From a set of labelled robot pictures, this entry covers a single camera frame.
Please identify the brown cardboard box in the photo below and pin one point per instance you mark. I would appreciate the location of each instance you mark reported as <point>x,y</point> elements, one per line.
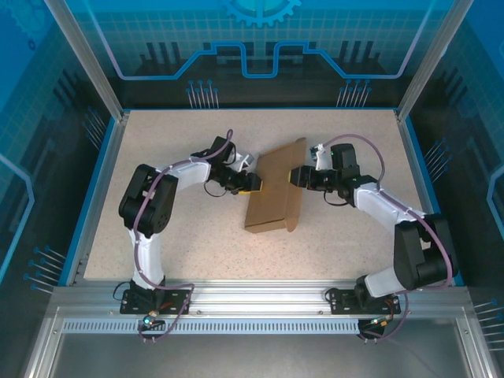
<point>271,197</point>

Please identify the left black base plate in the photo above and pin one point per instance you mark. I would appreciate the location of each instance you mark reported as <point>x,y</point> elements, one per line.
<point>177,301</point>

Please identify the blue table edge trim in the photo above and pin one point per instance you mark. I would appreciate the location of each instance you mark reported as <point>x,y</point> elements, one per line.
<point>102,157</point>
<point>419,157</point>

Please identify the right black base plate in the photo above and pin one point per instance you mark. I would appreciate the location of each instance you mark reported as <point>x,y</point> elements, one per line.
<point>338,301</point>

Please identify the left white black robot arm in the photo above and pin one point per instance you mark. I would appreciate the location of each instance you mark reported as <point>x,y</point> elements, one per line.
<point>147,256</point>

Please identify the left aluminium frame post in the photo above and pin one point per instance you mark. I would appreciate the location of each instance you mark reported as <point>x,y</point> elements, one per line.
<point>74,27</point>

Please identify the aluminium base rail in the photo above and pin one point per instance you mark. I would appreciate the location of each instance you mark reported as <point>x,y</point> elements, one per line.
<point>256,297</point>

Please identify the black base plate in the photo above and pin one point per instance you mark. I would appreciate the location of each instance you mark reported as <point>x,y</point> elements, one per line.
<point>338,301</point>
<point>177,301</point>

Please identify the aluminium frame post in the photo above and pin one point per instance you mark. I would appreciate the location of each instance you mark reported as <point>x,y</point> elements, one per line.
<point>74,27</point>
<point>442,27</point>

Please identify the aluminium side rail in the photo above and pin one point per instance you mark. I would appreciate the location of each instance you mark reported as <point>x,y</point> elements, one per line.
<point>113,157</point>

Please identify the grey metal shelf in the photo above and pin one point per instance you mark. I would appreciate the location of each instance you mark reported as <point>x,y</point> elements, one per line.
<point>256,356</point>

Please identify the right aluminium frame post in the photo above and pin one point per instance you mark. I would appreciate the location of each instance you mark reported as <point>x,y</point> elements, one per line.
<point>442,27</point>

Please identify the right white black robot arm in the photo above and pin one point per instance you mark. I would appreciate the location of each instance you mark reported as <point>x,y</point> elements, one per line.
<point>378,201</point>

